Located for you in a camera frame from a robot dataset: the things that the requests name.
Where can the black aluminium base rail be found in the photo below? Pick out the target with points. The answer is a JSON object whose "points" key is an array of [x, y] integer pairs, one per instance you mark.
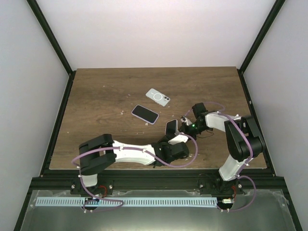
{"points": [[204, 180]]}

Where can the black frame post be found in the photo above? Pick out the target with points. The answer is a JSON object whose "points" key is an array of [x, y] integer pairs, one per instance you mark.
{"points": [[278, 4], [38, 13]]}

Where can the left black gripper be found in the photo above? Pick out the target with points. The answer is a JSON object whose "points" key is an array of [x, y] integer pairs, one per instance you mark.
{"points": [[163, 139]]}

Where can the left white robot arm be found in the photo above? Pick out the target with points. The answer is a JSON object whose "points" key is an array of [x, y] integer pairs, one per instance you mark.
{"points": [[101, 152]]}

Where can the phone in clear case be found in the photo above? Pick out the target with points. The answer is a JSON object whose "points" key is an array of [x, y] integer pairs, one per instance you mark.
{"points": [[157, 97]]}

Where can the metal front plate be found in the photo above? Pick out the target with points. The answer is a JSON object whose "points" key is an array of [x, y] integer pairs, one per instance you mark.
{"points": [[260, 210]]}

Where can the beige phone case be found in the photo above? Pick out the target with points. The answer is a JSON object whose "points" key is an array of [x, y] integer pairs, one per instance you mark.
{"points": [[179, 133]]}

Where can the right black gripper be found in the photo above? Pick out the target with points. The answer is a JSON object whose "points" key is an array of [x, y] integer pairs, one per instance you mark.
{"points": [[183, 128]]}

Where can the right black frame post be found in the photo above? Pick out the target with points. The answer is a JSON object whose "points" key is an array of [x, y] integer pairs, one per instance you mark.
{"points": [[278, 4]]}

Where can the dark teal phone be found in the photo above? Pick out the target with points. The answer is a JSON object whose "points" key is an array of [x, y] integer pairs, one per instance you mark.
{"points": [[171, 127]]}

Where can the light blue slotted cable duct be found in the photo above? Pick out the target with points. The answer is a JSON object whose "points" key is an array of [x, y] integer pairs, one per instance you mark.
{"points": [[129, 202]]}

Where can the left black frame post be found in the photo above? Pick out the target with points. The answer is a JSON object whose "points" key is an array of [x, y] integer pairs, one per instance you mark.
{"points": [[38, 13]]}

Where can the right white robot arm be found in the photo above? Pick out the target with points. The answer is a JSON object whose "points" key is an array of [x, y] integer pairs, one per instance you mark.
{"points": [[244, 140]]}

